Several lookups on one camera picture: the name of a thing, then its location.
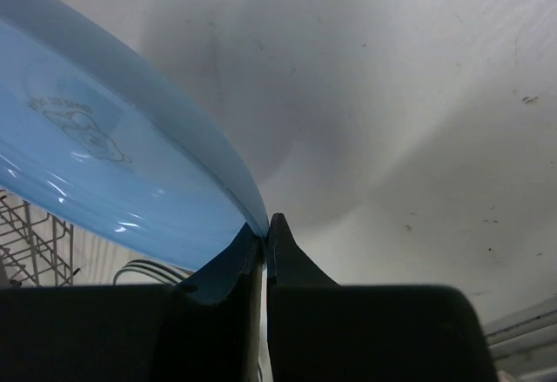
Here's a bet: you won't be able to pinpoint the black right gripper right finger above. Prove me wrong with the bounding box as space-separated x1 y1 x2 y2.
266 213 498 381

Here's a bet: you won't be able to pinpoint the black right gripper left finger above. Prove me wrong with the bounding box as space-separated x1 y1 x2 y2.
1 226 262 381

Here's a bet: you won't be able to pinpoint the white plate thin green lines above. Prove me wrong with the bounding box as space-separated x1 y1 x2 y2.
112 258 193 285

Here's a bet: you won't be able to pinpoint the light blue plate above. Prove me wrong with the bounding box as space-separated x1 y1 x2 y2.
1 0 269 269

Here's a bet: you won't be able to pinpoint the metal wire dish rack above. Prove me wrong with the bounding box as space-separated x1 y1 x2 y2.
1 189 79 288

